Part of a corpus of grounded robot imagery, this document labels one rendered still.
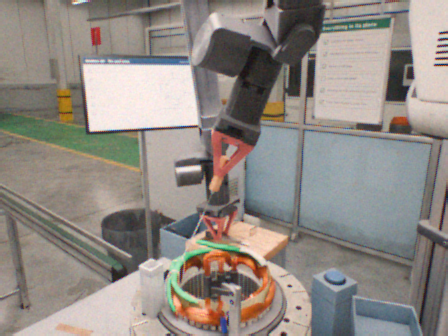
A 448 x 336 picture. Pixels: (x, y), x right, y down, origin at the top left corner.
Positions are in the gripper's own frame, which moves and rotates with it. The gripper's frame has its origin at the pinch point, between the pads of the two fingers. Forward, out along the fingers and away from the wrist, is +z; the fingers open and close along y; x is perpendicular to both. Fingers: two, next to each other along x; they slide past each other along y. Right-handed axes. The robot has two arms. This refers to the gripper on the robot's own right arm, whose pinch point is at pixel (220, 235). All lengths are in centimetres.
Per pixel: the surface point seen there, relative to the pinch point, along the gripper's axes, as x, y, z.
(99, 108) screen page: -81, -25, -28
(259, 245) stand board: 8.3, -5.1, 3.0
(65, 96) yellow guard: -1036, -541, 3
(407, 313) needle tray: 42.7, -1.1, 5.9
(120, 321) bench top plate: -28.8, 13.8, 29.1
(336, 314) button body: 29.0, -2.7, 13.1
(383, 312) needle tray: 38.8, 0.2, 6.4
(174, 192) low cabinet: -175, -154, 67
